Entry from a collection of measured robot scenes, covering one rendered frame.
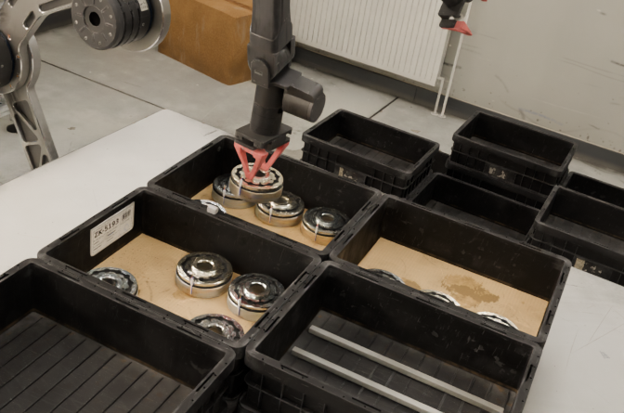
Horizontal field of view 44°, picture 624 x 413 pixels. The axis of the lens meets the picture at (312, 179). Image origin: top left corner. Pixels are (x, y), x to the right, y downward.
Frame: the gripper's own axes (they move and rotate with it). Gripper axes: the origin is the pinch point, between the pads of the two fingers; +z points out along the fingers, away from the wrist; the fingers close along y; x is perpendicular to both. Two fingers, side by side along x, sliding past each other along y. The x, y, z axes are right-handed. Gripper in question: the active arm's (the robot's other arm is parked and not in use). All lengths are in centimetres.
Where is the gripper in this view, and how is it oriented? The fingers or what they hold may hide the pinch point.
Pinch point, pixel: (257, 171)
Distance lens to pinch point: 150.5
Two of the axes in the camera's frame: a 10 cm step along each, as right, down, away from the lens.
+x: -8.3, -4.0, 3.9
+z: -1.8, 8.6, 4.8
